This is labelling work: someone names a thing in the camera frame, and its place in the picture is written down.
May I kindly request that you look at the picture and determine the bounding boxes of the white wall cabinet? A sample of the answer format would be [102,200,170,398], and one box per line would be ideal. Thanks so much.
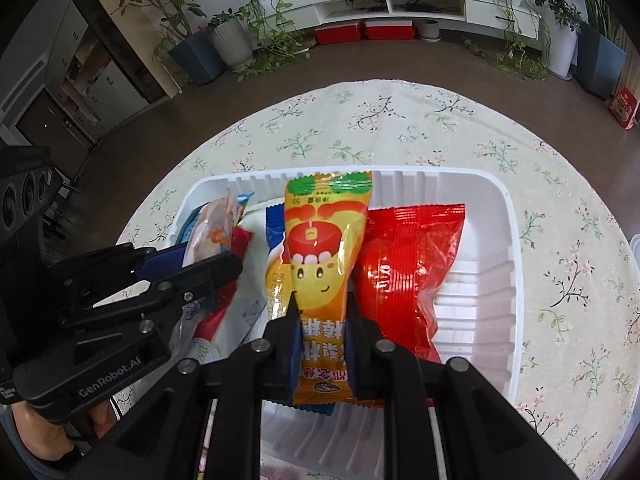
[0,0,168,161]

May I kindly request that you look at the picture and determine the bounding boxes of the light blue packet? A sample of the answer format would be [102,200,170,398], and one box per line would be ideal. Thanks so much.
[176,191,251,261]

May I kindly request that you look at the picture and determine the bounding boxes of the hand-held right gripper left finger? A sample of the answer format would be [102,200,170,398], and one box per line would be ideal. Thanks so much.
[97,292,304,480]

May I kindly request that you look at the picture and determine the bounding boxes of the tree plant blue pot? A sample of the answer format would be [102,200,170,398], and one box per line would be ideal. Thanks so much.
[117,0,227,87]

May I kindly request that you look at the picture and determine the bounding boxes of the person's left hand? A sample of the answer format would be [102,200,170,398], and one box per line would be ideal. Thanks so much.
[10,397,118,463]

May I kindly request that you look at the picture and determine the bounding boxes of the white television console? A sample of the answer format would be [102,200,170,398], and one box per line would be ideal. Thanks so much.
[280,0,544,52]

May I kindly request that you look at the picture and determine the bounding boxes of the floral tablecloth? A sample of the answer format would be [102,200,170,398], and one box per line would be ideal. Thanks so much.
[112,79,640,480]

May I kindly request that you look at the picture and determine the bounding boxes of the broad leaf plant blue pot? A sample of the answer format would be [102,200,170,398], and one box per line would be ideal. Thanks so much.
[549,0,629,101]

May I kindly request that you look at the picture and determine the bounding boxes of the hanging vine plant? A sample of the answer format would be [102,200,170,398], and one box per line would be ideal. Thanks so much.
[462,0,551,82]

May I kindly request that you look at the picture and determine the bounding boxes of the orange cartoon packet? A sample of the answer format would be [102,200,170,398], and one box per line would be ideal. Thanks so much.
[267,170,374,407]

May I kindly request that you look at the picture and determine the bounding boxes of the trailing pothos plant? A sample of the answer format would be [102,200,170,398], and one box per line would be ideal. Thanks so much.
[234,0,312,82]

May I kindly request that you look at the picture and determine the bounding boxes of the white green red packet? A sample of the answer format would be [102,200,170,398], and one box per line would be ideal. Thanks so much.
[192,205,275,366]

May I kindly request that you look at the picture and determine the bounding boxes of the plant white ribbed pot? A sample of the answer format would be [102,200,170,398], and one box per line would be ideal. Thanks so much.
[206,9,257,73]

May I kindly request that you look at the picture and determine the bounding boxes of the red paper bag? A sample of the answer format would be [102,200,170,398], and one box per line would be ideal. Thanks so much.
[608,87,640,131]

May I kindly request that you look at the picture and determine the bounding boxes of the red storage box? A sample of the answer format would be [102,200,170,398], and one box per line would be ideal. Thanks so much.
[313,22,363,46]
[363,19,416,42]

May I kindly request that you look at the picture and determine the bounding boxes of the pale pink packet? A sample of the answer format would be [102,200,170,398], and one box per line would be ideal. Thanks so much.
[182,196,242,268]

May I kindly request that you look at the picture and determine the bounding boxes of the bushy plant tall white pot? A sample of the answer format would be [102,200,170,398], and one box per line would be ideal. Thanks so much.
[529,0,582,81]

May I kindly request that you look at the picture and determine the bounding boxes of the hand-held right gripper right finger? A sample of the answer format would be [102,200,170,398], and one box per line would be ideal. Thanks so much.
[345,292,576,480]

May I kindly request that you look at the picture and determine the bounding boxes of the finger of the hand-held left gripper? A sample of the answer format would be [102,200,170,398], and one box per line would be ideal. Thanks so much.
[47,241,190,312]
[55,251,244,331]

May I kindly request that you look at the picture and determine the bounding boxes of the white plastic tray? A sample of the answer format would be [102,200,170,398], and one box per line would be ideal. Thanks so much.
[170,167,525,480]

